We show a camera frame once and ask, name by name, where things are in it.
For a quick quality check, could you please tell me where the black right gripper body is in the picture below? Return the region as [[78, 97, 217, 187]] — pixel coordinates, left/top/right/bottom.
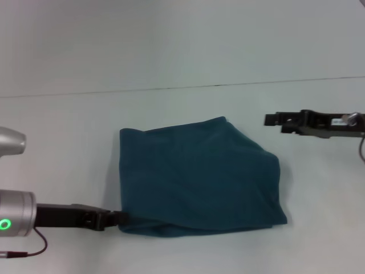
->
[[299, 109, 365, 140]]

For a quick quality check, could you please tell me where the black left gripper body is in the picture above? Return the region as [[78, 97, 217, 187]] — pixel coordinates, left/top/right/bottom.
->
[[34, 203, 111, 231]]

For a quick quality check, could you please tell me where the teal t-shirt with white lettering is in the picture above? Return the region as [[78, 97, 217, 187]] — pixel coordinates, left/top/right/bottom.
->
[[118, 116, 288, 238]]

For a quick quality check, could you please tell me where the left arm connector cable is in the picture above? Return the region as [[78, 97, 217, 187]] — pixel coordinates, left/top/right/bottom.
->
[[0, 227, 48, 258]]

